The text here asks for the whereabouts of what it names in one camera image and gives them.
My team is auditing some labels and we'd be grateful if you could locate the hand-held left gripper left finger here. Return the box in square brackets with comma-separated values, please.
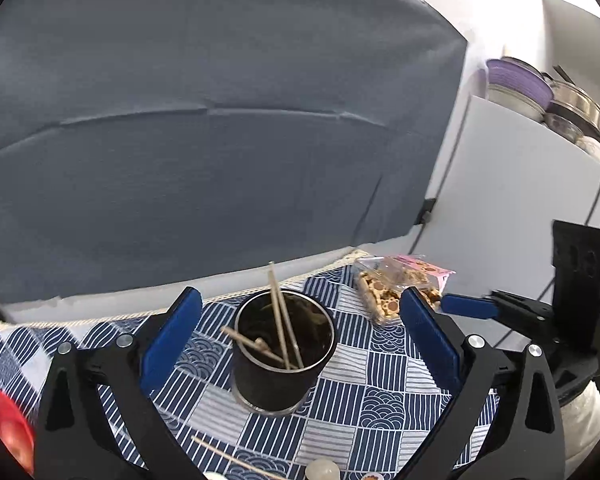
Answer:
[34, 286, 204, 480]

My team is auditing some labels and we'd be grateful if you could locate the white bowl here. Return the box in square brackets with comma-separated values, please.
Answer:
[487, 82, 546, 122]

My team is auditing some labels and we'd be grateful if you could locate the grey backdrop board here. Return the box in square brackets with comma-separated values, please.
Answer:
[0, 0, 468, 306]

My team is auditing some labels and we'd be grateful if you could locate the plain white spoon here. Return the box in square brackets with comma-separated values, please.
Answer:
[305, 460, 341, 480]

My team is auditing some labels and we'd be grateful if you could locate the person's right forearm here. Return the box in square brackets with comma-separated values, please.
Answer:
[562, 385, 600, 467]

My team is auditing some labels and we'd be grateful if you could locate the black cylindrical utensil holder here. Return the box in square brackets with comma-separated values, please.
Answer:
[231, 292, 338, 415]

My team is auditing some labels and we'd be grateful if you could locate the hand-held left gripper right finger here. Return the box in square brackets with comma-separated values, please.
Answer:
[399, 287, 567, 480]

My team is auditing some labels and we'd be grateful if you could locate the blue patterned tablecloth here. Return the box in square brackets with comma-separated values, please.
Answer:
[0, 250, 501, 480]

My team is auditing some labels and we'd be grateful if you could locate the steel pot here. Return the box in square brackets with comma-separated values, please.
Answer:
[545, 77, 600, 136]

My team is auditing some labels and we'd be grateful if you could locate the white refrigerator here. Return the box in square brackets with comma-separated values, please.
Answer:
[422, 95, 600, 356]

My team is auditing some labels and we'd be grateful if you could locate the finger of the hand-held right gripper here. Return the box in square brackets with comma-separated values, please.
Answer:
[440, 290, 555, 348]

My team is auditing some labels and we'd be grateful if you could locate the red plastic basket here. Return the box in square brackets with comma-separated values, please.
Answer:
[0, 390, 35, 476]

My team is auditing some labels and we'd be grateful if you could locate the clear bag of cookies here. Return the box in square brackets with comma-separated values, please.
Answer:
[352, 254, 457, 326]

